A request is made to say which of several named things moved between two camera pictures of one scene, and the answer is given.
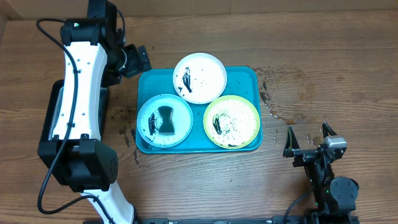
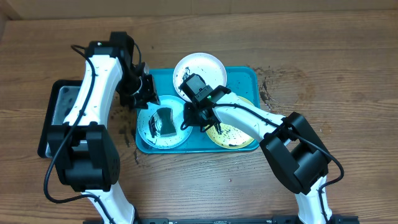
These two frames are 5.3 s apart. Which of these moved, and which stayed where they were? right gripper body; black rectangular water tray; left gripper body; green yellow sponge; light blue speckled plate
Moved: left gripper body; right gripper body
Stayed: light blue speckled plate; green yellow sponge; black rectangular water tray
